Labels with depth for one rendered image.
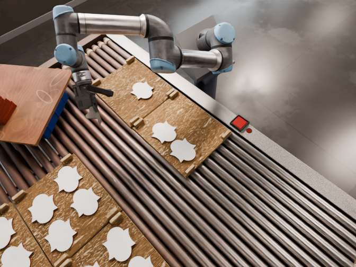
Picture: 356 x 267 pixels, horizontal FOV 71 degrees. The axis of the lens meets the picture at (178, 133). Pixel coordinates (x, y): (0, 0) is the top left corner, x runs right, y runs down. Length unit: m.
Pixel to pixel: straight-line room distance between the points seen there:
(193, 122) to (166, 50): 0.43
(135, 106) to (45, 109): 0.47
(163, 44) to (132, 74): 0.54
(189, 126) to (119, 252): 0.69
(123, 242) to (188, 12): 3.11
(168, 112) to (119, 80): 0.40
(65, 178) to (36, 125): 0.32
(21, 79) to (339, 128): 2.58
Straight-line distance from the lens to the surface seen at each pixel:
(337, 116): 2.85
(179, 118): 1.38
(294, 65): 3.13
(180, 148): 1.27
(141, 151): 1.32
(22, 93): 1.67
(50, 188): 1.39
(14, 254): 1.38
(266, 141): 1.38
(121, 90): 1.57
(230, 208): 1.21
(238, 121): 1.39
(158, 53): 1.14
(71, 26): 1.12
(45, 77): 1.68
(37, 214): 1.37
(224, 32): 1.45
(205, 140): 1.31
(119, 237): 1.19
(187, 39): 1.60
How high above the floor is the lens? 2.08
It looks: 60 degrees down
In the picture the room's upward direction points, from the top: 7 degrees counter-clockwise
